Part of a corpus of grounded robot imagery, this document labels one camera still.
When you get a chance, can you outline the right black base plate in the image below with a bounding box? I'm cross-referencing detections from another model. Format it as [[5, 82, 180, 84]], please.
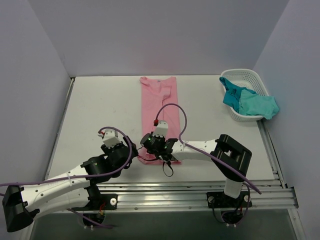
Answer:
[[206, 191, 249, 209]]

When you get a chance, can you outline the right black cable loop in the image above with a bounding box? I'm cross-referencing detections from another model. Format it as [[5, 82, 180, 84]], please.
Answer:
[[136, 154, 175, 178]]

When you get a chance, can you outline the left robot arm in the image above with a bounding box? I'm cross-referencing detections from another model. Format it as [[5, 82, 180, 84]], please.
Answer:
[[2, 136, 138, 233]]

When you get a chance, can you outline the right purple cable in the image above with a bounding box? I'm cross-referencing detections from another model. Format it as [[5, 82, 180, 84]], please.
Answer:
[[154, 103, 262, 196]]

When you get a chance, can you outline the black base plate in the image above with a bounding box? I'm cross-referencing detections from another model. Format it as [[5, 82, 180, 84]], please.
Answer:
[[206, 191, 249, 209], [71, 193, 118, 211]]

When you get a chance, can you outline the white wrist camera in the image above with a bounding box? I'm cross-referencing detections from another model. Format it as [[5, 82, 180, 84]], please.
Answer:
[[152, 120, 168, 138], [97, 129, 121, 149]]

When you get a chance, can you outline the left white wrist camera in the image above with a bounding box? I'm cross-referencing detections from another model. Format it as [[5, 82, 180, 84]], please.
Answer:
[[97, 129, 121, 149]]

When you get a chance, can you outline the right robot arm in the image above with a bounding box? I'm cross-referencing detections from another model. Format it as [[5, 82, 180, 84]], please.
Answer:
[[140, 133, 252, 207]]

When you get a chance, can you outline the pink t shirt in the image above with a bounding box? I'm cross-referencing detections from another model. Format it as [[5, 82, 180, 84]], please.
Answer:
[[137, 75, 183, 166]]

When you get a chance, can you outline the teal t shirt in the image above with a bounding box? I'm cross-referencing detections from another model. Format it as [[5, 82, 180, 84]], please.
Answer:
[[219, 76, 280, 120]]

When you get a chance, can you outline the aluminium mounting rail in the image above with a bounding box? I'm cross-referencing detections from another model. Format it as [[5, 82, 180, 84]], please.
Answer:
[[27, 181, 300, 215]]

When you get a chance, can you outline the white plastic basket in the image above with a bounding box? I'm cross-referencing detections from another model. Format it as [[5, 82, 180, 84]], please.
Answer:
[[220, 68, 269, 122]]

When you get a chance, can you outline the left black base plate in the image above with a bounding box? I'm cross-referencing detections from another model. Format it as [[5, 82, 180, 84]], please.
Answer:
[[71, 193, 118, 211]]

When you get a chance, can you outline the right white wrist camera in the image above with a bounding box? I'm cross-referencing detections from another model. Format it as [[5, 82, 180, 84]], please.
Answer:
[[152, 120, 168, 138]]

